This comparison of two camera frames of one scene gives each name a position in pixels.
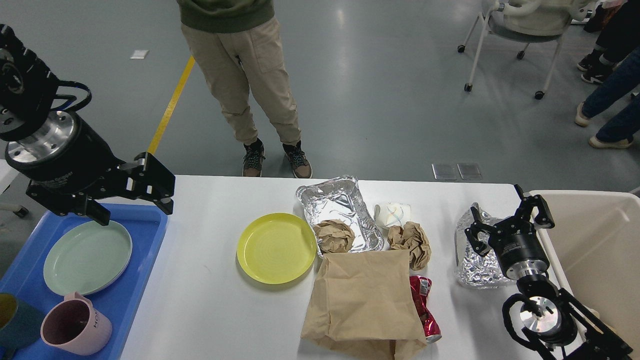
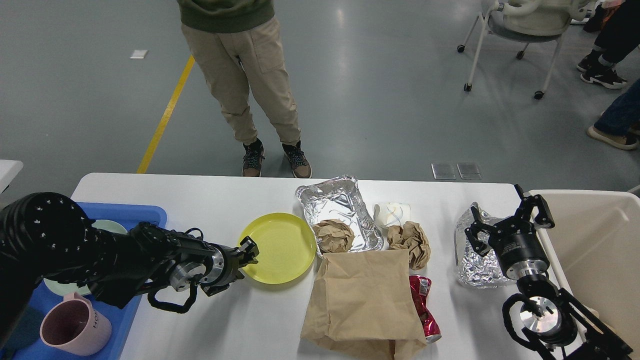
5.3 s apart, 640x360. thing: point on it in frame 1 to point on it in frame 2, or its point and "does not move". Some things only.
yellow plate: [275, 248] does not move
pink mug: [75, 325] does not move
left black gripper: [65, 157] to [222, 268]
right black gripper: [516, 243] does not move
